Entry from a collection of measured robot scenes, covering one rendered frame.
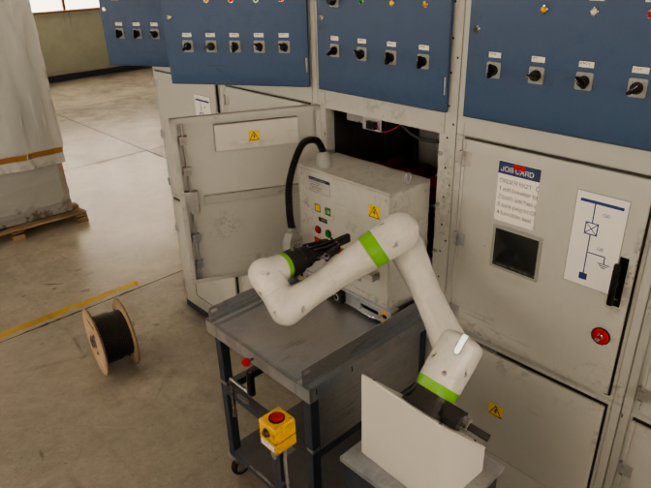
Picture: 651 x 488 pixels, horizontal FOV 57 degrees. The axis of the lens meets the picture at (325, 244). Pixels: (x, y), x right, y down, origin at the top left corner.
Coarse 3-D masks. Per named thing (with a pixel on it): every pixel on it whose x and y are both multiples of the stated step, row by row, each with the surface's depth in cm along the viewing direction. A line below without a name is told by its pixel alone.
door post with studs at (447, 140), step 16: (464, 0) 186; (448, 112) 204; (448, 128) 206; (448, 144) 208; (448, 160) 210; (448, 176) 213; (448, 192) 215; (448, 208) 217; (448, 224) 220; (448, 240) 222
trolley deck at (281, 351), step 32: (256, 320) 237; (320, 320) 235; (352, 320) 235; (416, 320) 233; (256, 352) 217; (288, 352) 217; (320, 352) 216; (384, 352) 222; (288, 384) 206; (320, 384) 200
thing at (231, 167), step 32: (192, 128) 240; (224, 128) 241; (256, 128) 245; (288, 128) 249; (320, 128) 253; (192, 160) 246; (224, 160) 250; (256, 160) 254; (288, 160) 258; (192, 192) 249; (224, 192) 255; (256, 192) 258; (192, 224) 257; (224, 224) 261; (256, 224) 266; (192, 256) 260; (224, 256) 268; (256, 256) 272
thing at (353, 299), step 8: (312, 272) 255; (344, 288) 242; (352, 296) 238; (360, 296) 236; (352, 304) 240; (360, 304) 236; (368, 304) 232; (376, 304) 230; (368, 312) 234; (376, 312) 230; (392, 312) 225
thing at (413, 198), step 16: (336, 160) 243; (352, 160) 242; (336, 176) 224; (352, 176) 224; (368, 176) 224; (384, 176) 223; (400, 176) 223; (416, 176) 222; (384, 192) 208; (400, 192) 210; (416, 192) 216; (400, 208) 213; (416, 208) 219; (400, 288) 228; (400, 304) 232
